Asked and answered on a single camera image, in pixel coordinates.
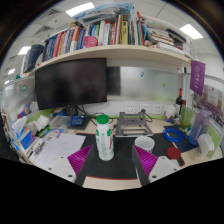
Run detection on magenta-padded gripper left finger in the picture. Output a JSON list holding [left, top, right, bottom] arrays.
[[45, 144, 95, 187]]

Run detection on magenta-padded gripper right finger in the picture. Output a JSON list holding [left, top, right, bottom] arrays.
[[131, 145, 183, 187]]

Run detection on white green-capped drink bottle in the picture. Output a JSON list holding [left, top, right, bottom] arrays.
[[95, 114, 115, 162]]

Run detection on large purple water bottle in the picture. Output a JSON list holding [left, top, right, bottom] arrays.
[[188, 109, 211, 147]]

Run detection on flat round red coaster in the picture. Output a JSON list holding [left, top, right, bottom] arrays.
[[166, 146, 182, 160]]

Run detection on white paper sheet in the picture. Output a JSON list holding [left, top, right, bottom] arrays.
[[34, 132, 87, 169]]

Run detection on black white checkered mug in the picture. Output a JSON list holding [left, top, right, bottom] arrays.
[[134, 135, 156, 154]]

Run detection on black desk mat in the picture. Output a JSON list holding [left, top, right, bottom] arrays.
[[75, 132, 201, 181]]

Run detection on clear plastic box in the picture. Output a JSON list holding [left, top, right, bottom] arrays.
[[49, 115, 73, 131]]

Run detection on blue tissue box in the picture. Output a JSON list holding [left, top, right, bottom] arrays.
[[11, 115, 36, 150]]

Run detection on grey metal laptop stand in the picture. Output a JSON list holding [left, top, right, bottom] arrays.
[[114, 111, 154, 138]]

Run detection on small blue device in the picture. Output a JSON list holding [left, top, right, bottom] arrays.
[[69, 115, 87, 128]]

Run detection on white tissue pack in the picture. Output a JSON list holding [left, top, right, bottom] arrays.
[[197, 133, 215, 158]]

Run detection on white jar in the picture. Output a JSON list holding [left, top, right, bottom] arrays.
[[165, 105, 177, 120]]

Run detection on dark wine bottle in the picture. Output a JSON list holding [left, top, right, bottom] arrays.
[[175, 87, 185, 116]]

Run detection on group photo poster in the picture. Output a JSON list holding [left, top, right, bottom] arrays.
[[199, 84, 224, 128]]

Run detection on black computer monitor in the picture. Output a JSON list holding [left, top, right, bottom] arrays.
[[34, 57, 108, 117]]

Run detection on purple hanging banner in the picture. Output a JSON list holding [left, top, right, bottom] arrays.
[[189, 59, 207, 97]]

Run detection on ceiling light panels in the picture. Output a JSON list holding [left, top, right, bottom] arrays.
[[4, 1, 204, 84]]

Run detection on coiled blue cable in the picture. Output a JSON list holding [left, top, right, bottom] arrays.
[[162, 127, 185, 144]]

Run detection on black monitor cables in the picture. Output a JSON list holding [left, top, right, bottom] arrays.
[[75, 105, 101, 127]]

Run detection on black plugged power cable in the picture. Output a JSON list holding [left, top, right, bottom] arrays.
[[140, 108, 154, 123]]

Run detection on white wall socket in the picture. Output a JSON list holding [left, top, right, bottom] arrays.
[[124, 103, 138, 114], [151, 103, 164, 114], [139, 103, 152, 114]]

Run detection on wall shelf with books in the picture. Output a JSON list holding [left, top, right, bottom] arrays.
[[19, 3, 201, 73]]

